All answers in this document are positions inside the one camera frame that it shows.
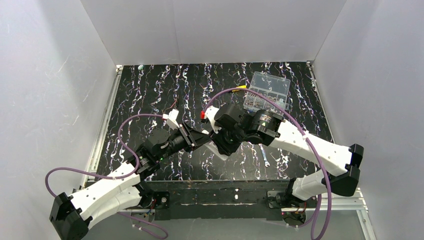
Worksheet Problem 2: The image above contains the white remote control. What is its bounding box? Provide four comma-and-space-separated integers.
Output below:
203, 130, 229, 161

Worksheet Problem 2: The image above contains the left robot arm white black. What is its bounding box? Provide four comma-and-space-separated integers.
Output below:
49, 123, 211, 240

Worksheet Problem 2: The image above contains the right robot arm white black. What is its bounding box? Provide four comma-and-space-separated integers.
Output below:
203, 104, 364, 203

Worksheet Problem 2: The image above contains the silver open-end wrench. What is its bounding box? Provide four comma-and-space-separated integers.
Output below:
259, 144, 270, 168

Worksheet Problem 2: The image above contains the clear plastic screw box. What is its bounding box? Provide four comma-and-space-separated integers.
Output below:
243, 71, 291, 113

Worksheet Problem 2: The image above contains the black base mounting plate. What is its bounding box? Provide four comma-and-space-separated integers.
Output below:
120, 179, 319, 221

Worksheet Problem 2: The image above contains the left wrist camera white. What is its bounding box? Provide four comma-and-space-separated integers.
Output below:
162, 109, 180, 130

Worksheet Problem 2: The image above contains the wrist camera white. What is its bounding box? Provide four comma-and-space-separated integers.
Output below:
162, 109, 180, 130
200, 106, 222, 134

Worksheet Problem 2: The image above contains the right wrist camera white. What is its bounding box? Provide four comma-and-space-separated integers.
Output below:
200, 106, 222, 134

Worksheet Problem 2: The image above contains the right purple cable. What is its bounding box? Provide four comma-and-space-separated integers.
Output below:
202, 87, 333, 240

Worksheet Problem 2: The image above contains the yellow handled screwdriver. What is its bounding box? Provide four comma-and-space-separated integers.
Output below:
231, 85, 247, 93

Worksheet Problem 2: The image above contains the aluminium frame rail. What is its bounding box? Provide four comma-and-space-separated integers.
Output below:
63, 65, 144, 175

